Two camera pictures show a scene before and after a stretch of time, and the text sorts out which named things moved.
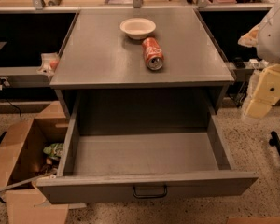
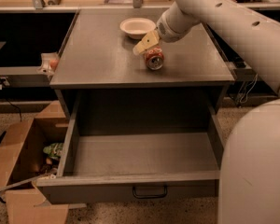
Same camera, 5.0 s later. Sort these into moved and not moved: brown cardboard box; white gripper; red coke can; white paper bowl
Moved: white gripper
Not moved: brown cardboard box; red coke can; white paper bowl
